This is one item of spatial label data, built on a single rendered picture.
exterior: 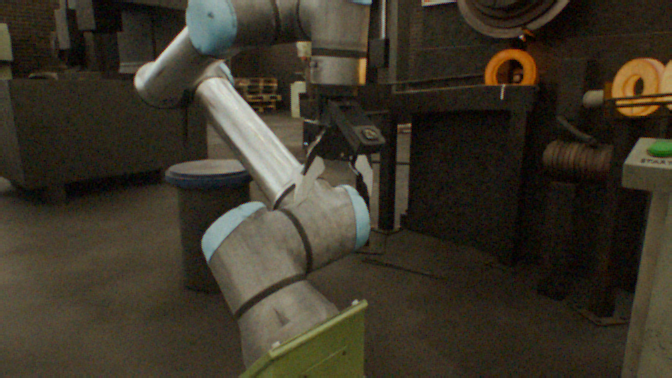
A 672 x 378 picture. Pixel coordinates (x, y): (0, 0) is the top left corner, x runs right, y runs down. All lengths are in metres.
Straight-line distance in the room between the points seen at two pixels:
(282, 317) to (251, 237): 0.16
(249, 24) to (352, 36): 0.16
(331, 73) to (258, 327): 0.44
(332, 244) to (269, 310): 0.19
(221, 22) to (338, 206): 0.42
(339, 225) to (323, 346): 0.24
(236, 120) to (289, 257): 0.43
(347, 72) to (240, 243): 0.36
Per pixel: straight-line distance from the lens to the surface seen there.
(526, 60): 1.80
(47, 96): 3.13
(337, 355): 0.82
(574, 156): 1.56
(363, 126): 0.68
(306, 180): 0.71
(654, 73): 1.45
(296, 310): 0.77
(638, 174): 0.92
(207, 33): 0.73
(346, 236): 0.90
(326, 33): 0.70
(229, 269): 0.82
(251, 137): 1.07
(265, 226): 0.84
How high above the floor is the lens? 0.72
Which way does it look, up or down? 14 degrees down
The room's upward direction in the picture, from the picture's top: straight up
